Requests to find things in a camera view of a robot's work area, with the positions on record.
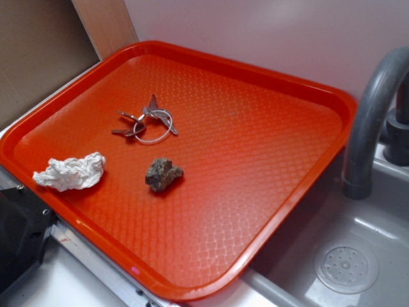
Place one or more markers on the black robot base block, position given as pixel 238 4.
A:
pixel 26 223

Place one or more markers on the grey brown rock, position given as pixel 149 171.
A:
pixel 161 174

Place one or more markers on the orange plastic tray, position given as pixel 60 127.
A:
pixel 251 143

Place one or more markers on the crumpled white paper tissue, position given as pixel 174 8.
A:
pixel 72 173

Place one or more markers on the light wooden board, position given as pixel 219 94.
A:
pixel 107 24

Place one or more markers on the grey plastic toy sink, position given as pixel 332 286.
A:
pixel 283 271

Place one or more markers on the grey toy faucet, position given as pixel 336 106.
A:
pixel 382 114

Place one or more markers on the round sink drain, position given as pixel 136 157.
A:
pixel 346 267

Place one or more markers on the brown cardboard panel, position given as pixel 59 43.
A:
pixel 43 46

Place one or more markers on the silver keys on ring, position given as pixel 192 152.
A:
pixel 151 115

